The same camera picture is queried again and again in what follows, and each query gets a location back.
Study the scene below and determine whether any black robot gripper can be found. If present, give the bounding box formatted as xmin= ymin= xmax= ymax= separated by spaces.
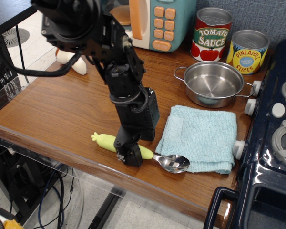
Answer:
xmin=110 ymin=87 xmax=160 ymax=167

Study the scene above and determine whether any spoon with green handle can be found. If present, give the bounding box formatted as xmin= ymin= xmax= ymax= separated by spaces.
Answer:
xmin=91 ymin=132 xmax=190 ymax=174

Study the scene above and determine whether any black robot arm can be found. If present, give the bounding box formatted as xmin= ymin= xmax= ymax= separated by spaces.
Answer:
xmin=31 ymin=0 xmax=160 ymax=167

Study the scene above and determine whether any small steel pot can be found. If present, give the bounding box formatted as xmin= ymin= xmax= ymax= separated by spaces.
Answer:
xmin=174 ymin=61 xmax=255 ymax=108

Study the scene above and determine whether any plush mushroom toy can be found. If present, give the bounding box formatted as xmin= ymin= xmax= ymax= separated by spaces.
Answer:
xmin=55 ymin=48 xmax=87 ymax=75

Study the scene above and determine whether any black table leg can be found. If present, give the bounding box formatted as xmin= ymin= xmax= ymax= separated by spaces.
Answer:
xmin=88 ymin=190 xmax=124 ymax=229

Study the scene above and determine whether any light blue folded cloth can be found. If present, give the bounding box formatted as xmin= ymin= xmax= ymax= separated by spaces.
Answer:
xmin=155 ymin=105 xmax=237 ymax=174

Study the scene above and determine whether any toy microwave oven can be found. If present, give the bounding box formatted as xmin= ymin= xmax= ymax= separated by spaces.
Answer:
xmin=103 ymin=0 xmax=196 ymax=53

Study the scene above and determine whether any clear acrylic side panel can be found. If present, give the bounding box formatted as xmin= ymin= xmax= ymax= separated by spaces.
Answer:
xmin=0 ymin=18 xmax=56 ymax=110

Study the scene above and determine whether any yellow object at corner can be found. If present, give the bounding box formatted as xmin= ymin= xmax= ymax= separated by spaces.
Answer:
xmin=0 ymin=219 xmax=24 ymax=229

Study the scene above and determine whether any black computer tower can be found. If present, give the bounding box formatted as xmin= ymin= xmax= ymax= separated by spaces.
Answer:
xmin=0 ymin=33 xmax=19 ymax=98

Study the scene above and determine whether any tomato sauce can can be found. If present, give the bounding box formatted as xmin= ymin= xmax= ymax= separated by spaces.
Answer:
xmin=190 ymin=7 xmax=233 ymax=61

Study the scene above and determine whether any dark blue toy stove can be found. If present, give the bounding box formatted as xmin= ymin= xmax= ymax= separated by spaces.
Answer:
xmin=204 ymin=39 xmax=286 ymax=229

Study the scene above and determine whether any pineapple slices can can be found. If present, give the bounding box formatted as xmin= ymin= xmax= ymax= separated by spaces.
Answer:
xmin=226 ymin=30 xmax=270 ymax=75

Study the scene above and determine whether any blue floor cable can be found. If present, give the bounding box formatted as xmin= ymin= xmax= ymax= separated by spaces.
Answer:
xmin=38 ymin=167 xmax=74 ymax=229

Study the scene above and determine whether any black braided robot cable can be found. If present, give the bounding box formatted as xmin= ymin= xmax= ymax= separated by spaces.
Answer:
xmin=0 ymin=0 xmax=83 ymax=77

